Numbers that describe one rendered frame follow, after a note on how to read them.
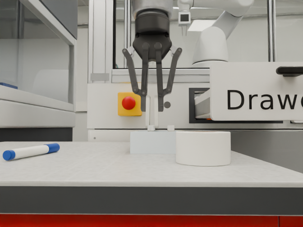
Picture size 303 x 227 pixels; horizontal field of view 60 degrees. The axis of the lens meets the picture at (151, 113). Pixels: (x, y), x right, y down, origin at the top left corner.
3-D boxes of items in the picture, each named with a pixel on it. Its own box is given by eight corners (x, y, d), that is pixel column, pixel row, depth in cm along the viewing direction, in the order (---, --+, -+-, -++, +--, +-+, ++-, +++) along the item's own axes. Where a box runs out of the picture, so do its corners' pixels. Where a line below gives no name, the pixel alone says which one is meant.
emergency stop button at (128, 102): (135, 109, 76) (135, 96, 76) (121, 109, 76) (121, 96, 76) (135, 110, 79) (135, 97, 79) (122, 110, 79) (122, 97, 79)
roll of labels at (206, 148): (164, 161, 35) (164, 131, 35) (201, 157, 39) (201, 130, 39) (204, 168, 29) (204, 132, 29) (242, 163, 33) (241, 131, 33)
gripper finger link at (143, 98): (146, 87, 55) (132, 87, 56) (146, 111, 55) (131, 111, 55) (147, 88, 57) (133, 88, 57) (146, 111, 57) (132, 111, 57)
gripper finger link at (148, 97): (149, 95, 55) (145, 95, 55) (149, 129, 54) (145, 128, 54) (150, 96, 58) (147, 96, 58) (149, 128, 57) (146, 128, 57)
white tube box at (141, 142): (179, 154, 44) (179, 131, 44) (130, 153, 45) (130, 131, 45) (176, 147, 57) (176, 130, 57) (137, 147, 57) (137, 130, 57)
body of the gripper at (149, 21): (171, 24, 60) (171, 64, 60) (135, 25, 61) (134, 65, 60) (172, 10, 53) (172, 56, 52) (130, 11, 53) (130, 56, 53)
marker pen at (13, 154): (11, 161, 35) (12, 149, 35) (1, 161, 35) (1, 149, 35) (60, 151, 49) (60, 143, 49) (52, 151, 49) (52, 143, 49)
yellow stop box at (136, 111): (141, 115, 78) (141, 91, 78) (117, 115, 78) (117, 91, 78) (142, 116, 83) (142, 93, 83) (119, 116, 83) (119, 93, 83)
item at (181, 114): (415, 128, 81) (412, 82, 82) (86, 128, 83) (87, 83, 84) (275, 127, 176) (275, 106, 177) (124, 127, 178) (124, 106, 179)
